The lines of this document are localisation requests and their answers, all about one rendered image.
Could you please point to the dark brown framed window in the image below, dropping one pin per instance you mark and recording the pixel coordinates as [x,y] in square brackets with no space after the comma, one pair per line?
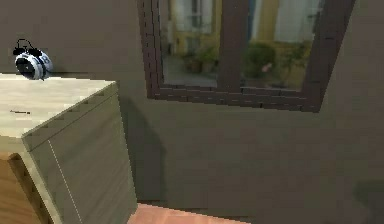
[233,56]

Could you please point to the pale wooden chest of drawers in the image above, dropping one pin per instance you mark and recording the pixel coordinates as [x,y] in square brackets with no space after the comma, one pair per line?
[76,156]

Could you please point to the white and black alarm clock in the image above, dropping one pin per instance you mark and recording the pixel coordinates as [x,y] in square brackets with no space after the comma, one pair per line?
[31,65]

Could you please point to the thin black pen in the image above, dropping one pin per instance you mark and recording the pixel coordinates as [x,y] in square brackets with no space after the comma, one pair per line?
[20,112]

